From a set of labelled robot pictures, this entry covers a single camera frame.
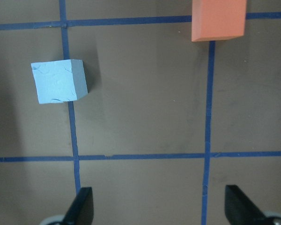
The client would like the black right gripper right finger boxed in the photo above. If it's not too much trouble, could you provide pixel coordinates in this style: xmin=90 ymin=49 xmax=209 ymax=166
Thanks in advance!
xmin=224 ymin=185 xmax=272 ymax=225

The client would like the light blue foam block carried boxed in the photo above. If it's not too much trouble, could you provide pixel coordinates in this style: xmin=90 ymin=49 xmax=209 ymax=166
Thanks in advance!
xmin=31 ymin=59 xmax=88 ymax=104

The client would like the orange foam block window side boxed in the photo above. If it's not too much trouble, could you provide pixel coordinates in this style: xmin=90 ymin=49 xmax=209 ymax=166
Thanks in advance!
xmin=191 ymin=0 xmax=247 ymax=42

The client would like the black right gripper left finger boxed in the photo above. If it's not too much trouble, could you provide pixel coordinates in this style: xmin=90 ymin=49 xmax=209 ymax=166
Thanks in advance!
xmin=62 ymin=187 xmax=94 ymax=225

